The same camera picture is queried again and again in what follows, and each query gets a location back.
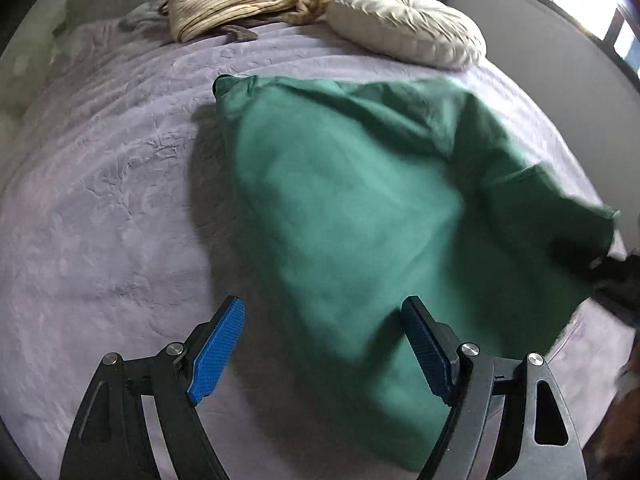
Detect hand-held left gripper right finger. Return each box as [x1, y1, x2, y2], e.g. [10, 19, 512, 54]
[401, 296, 588, 480]

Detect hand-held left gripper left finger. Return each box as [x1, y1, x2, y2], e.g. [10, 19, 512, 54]
[60, 295, 246, 480]

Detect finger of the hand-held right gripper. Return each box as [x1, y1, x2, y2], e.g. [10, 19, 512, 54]
[589, 254, 640, 318]

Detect green pants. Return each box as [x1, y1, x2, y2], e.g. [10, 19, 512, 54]
[212, 74, 621, 473]

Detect lavender quilted blanket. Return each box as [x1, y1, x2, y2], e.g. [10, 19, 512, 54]
[0, 0, 636, 480]

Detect white round pillow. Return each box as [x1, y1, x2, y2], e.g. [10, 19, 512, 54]
[325, 0, 487, 71]

